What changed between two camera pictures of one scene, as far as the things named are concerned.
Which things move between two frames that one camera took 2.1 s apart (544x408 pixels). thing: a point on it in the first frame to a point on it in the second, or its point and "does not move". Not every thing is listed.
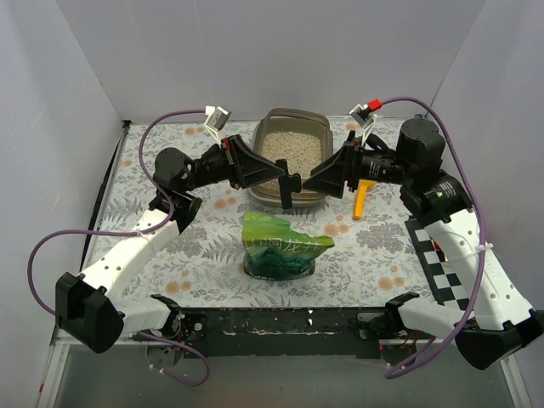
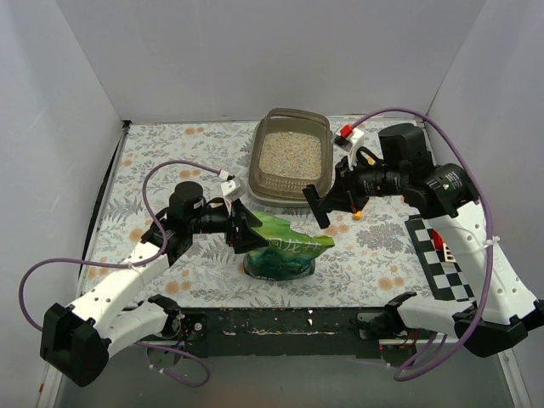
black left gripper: x=234 y=161 to x=234 y=230
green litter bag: x=274 y=249 does not move
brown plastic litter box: x=302 y=137 does not move
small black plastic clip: x=288 y=184 to x=317 y=206
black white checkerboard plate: x=446 y=282 does not move
